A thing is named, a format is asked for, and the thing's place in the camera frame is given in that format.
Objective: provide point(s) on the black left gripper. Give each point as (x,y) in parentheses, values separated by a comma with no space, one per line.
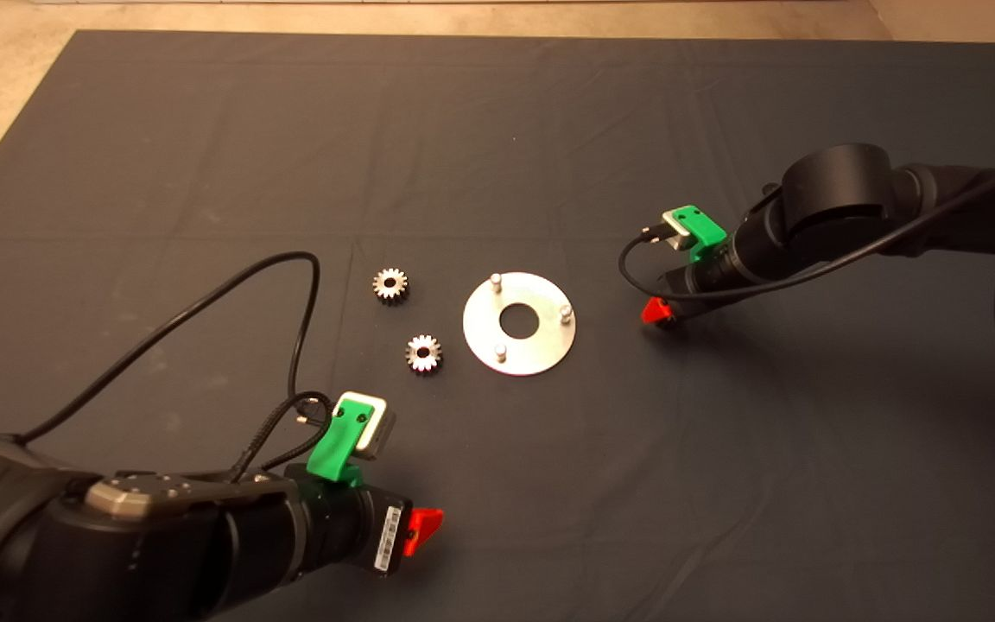
(351,525)

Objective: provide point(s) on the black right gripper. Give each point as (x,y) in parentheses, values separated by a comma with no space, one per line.
(709,276)

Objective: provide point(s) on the small steel planetary gear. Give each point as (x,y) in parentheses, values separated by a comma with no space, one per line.
(400,289)
(433,358)

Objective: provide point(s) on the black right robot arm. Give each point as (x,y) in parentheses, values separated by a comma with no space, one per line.
(843,199)

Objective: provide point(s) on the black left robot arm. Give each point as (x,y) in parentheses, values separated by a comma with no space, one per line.
(117,561)

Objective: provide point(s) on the round metal carrier plate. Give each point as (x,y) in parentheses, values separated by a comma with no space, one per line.
(480,333)

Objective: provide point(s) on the dark grey table cloth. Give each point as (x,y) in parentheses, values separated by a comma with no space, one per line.
(549,130)

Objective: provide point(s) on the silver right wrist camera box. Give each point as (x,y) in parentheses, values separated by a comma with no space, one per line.
(677,235)

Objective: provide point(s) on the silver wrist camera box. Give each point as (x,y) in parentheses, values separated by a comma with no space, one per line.
(381,429)
(677,235)

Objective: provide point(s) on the green right camera mount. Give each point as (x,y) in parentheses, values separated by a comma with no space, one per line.
(700,226)

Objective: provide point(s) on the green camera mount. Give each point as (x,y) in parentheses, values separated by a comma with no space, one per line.
(700,226)
(338,441)

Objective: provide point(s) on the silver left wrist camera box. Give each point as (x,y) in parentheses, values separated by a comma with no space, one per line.
(381,429)

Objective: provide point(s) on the green left camera mount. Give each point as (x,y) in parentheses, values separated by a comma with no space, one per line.
(338,441)

